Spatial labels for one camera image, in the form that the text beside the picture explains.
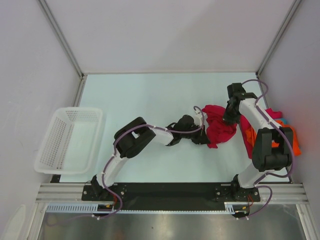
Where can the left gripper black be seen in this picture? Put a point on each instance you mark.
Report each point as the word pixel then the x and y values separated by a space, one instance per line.
pixel 201 138

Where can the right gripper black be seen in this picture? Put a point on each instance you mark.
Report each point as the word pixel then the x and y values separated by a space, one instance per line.
pixel 228 119

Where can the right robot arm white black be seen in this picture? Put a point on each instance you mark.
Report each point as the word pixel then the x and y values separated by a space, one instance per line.
pixel 273 145

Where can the white slotted cable duct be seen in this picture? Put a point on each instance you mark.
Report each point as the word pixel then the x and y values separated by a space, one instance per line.
pixel 95 208

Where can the folded teal t shirt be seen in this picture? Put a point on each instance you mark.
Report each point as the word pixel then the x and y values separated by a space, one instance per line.
pixel 282 122

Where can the folded magenta t shirt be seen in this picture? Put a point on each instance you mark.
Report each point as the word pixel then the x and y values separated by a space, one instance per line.
pixel 248 133

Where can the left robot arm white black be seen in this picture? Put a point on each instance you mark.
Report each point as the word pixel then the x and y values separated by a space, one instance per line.
pixel 134 137

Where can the aluminium extrusion rail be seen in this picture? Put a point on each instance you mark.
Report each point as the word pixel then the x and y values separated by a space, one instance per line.
pixel 285 193

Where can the crimson red t shirt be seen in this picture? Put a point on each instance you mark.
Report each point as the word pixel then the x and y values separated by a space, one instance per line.
pixel 217 131

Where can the folded orange t shirt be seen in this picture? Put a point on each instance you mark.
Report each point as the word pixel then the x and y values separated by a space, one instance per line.
pixel 296 147

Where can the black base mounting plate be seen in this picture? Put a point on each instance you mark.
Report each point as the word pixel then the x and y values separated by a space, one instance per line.
pixel 177 196

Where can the white perforated plastic basket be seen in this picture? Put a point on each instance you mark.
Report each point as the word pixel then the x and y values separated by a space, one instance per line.
pixel 71 143

